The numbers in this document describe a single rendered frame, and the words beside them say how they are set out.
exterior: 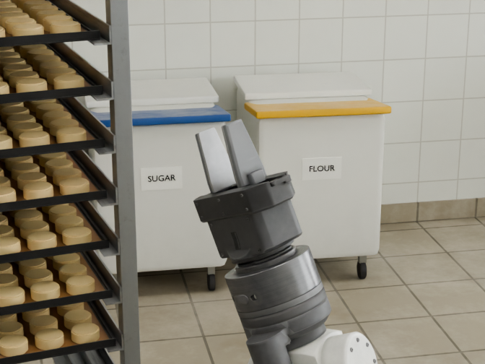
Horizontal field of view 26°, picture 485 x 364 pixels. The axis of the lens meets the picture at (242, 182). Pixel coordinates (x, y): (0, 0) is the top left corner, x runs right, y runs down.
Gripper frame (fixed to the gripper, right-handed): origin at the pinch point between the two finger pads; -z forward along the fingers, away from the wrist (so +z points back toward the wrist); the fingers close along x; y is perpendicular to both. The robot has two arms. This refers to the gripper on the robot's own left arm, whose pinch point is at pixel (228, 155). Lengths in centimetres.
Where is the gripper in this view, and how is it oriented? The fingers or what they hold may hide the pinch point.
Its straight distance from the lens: 101.7
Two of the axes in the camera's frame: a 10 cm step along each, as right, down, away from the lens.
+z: 3.4, 9.4, 0.9
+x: 5.6, -1.3, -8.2
